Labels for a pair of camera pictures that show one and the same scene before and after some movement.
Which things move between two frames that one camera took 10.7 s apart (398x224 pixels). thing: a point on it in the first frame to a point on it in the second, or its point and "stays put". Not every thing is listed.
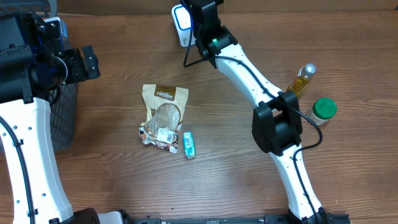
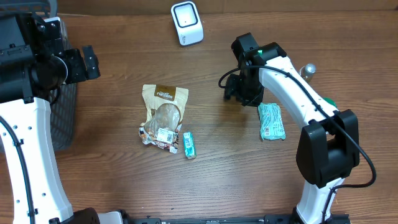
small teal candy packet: x=190 y=151 stays put
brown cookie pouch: x=166 y=106 stays put
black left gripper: x=80 y=73 stays put
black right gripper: x=203 y=8 to x=234 y=88
